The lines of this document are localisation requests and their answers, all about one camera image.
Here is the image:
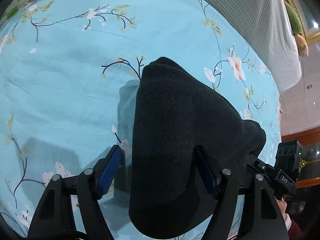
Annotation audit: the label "wooden glass cabinet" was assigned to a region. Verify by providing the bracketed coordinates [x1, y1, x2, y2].
[282, 127, 319, 216]

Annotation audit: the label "green plush toy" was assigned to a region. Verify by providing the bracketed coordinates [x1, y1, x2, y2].
[284, 1, 309, 57]

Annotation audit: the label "black pants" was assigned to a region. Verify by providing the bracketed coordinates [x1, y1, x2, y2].
[129, 57, 266, 239]

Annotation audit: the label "gold framed painting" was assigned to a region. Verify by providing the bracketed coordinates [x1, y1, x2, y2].
[285, 0, 319, 44]

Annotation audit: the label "grey striped bolster cushion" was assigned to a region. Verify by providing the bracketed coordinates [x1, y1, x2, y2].
[205, 0, 302, 93]

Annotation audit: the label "person's right hand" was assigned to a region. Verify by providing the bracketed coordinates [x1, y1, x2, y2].
[276, 198, 292, 230]

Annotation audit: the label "light blue floral bedsheet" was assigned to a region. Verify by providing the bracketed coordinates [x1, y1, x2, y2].
[1, 0, 280, 239]

